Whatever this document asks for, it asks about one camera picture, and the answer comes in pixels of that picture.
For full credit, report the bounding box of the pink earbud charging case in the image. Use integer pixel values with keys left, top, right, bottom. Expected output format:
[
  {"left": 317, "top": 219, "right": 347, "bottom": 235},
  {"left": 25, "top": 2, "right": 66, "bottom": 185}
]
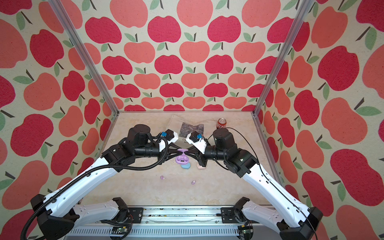
[{"left": 197, "top": 164, "right": 206, "bottom": 170}]

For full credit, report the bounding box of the purple earbud charging case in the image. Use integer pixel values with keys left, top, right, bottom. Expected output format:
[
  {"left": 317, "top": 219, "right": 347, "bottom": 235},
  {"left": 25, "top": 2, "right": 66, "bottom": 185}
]
[{"left": 175, "top": 149, "right": 190, "bottom": 165}]

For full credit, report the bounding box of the blue earbud charging case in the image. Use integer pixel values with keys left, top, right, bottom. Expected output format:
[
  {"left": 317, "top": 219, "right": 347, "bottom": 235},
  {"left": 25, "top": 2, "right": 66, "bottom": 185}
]
[{"left": 181, "top": 163, "right": 191, "bottom": 169}]

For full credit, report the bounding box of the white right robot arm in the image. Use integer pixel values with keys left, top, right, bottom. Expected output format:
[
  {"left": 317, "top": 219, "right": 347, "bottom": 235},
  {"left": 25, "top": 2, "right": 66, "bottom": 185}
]
[{"left": 186, "top": 128, "right": 323, "bottom": 240}]

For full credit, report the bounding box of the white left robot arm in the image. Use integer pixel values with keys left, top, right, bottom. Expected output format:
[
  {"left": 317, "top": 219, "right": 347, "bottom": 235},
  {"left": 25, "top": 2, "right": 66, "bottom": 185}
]
[{"left": 20, "top": 124, "right": 179, "bottom": 240}]

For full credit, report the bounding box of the red cola can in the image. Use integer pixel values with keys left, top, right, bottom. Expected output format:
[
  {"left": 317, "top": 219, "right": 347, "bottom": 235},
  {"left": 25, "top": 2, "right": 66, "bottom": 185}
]
[{"left": 216, "top": 118, "right": 227, "bottom": 129}]

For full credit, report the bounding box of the black corrugated cable conduit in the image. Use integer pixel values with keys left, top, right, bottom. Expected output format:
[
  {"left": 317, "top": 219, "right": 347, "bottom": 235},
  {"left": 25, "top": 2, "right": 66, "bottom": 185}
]
[{"left": 20, "top": 136, "right": 170, "bottom": 240}]

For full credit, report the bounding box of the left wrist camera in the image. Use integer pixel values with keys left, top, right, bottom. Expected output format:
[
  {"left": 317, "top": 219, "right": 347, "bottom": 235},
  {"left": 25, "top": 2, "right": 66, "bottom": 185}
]
[{"left": 158, "top": 130, "right": 179, "bottom": 152}]

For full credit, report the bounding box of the left aluminium frame post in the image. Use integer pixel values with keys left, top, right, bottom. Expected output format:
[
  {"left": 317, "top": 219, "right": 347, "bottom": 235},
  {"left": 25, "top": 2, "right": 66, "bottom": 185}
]
[{"left": 48, "top": 1, "right": 119, "bottom": 117}]

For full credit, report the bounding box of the aluminium frame post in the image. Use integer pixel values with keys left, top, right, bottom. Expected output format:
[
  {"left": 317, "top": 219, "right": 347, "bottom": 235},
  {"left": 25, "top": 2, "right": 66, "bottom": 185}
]
[
  {"left": 252, "top": 0, "right": 315, "bottom": 118},
  {"left": 48, "top": 1, "right": 119, "bottom": 117}
]

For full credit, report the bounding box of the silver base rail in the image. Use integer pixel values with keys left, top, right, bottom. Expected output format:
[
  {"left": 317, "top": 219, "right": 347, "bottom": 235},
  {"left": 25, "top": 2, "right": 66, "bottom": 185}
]
[{"left": 64, "top": 206, "right": 281, "bottom": 240}]

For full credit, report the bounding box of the right aluminium frame post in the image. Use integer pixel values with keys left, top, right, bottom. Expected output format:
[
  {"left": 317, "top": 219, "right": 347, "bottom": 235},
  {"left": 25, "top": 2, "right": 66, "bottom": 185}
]
[{"left": 252, "top": 0, "right": 315, "bottom": 118}]

